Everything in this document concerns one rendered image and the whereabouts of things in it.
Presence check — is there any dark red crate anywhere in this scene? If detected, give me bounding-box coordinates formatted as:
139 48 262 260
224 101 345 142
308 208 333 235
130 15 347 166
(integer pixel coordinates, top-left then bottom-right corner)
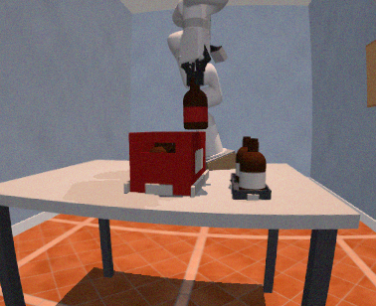
128 131 206 196

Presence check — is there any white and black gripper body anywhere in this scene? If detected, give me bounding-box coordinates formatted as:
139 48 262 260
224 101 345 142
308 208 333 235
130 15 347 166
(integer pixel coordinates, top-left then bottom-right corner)
179 26 210 64

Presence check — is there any brown glass bottle with white label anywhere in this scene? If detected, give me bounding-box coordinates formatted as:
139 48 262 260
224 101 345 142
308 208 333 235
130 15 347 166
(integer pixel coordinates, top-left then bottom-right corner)
239 138 267 190

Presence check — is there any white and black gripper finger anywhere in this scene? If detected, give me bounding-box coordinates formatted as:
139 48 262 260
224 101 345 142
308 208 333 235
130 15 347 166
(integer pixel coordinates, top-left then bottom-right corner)
194 45 211 85
181 62 195 86

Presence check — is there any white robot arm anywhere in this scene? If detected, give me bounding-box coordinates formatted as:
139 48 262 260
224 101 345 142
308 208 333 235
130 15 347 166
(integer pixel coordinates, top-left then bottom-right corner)
167 0 229 159

